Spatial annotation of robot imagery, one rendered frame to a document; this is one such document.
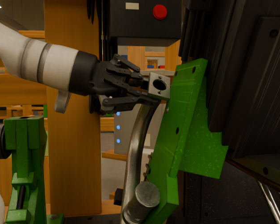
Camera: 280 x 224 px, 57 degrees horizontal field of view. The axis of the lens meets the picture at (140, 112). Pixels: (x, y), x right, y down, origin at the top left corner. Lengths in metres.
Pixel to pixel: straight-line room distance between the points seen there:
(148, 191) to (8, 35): 0.32
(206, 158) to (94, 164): 0.41
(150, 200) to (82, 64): 0.23
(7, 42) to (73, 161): 0.39
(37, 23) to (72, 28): 10.34
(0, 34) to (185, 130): 0.32
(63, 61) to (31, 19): 10.73
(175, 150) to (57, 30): 0.49
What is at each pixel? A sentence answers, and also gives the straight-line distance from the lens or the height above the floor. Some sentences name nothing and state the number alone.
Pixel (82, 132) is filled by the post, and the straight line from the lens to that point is 0.72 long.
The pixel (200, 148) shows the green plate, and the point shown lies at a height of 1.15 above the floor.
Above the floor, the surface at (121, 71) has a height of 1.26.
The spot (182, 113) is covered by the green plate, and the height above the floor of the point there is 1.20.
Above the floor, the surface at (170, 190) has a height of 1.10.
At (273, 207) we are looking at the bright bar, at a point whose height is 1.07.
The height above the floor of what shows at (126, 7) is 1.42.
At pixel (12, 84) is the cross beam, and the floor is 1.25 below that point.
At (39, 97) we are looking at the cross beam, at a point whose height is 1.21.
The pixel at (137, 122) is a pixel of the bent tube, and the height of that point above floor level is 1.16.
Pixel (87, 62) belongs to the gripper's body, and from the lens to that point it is 0.44.
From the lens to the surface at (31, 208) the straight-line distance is 0.61.
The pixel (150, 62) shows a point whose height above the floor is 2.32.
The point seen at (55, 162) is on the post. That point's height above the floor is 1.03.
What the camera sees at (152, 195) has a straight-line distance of 0.38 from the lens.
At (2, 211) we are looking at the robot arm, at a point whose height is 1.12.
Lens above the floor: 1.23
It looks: 5 degrees down
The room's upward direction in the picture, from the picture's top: straight up
